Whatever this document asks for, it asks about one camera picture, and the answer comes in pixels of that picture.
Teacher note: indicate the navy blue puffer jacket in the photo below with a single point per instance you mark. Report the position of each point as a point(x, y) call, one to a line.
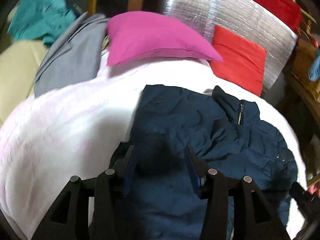
point(222, 130)

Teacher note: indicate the teal garment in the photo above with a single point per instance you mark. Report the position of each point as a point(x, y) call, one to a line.
point(44, 20)

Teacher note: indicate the silver foil insulation mat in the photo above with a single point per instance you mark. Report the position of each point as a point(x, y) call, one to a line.
point(247, 19)

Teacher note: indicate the red pillow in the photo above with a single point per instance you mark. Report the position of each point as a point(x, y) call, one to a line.
point(243, 60)

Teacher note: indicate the white pink bed sheet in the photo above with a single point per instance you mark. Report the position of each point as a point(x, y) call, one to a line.
point(74, 131)

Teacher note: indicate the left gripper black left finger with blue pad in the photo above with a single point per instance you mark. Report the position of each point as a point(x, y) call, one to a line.
point(91, 208)

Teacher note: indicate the beige mattress cover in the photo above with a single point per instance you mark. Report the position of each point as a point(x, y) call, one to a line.
point(19, 65)

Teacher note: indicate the magenta pillow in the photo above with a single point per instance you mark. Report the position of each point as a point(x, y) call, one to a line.
point(138, 35)

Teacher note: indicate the grey garment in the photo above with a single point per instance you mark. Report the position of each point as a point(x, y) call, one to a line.
point(74, 57)

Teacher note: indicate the light blue cloth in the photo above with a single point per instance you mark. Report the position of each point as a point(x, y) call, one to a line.
point(314, 70)

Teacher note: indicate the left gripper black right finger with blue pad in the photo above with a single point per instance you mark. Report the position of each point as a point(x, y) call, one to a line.
point(236, 208)

